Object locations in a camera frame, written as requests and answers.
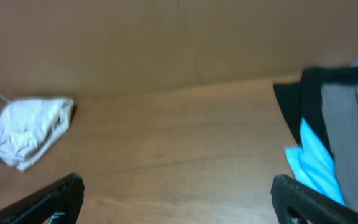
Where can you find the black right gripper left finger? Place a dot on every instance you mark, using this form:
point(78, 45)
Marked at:
point(59, 202)

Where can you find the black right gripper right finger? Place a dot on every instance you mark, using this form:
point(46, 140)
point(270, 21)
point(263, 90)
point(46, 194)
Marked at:
point(294, 202)

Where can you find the beige khaki shorts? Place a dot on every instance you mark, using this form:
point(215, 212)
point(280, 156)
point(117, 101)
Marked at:
point(30, 126)

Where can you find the light blue folded garment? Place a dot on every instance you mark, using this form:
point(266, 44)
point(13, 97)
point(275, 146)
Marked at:
point(313, 165)

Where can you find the black folded garment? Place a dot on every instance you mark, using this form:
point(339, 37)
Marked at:
point(302, 99)

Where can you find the grey folded garment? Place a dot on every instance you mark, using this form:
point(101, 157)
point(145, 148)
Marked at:
point(340, 113)

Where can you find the brown cardboard backdrop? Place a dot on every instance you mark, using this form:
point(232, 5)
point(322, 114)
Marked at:
point(105, 47)

